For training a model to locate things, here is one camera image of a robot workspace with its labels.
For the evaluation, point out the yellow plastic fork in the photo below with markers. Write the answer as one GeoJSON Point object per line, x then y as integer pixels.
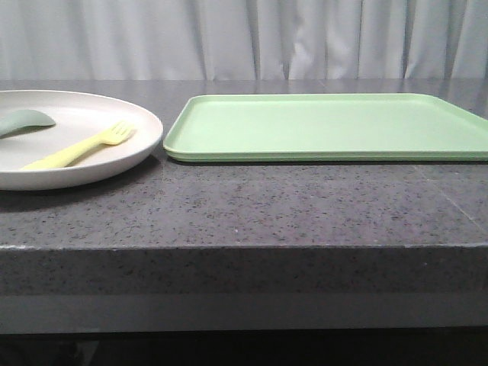
{"type": "Point", "coordinates": [112, 136]}

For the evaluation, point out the white round plate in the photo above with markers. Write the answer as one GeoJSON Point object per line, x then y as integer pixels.
{"type": "Point", "coordinates": [77, 116]}

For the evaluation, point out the light green serving tray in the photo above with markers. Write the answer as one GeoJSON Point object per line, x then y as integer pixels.
{"type": "Point", "coordinates": [325, 128]}

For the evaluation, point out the sage green plastic spoon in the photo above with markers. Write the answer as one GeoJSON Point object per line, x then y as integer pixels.
{"type": "Point", "coordinates": [18, 120]}

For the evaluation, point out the grey pleated curtain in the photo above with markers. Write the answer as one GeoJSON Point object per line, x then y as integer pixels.
{"type": "Point", "coordinates": [243, 40]}

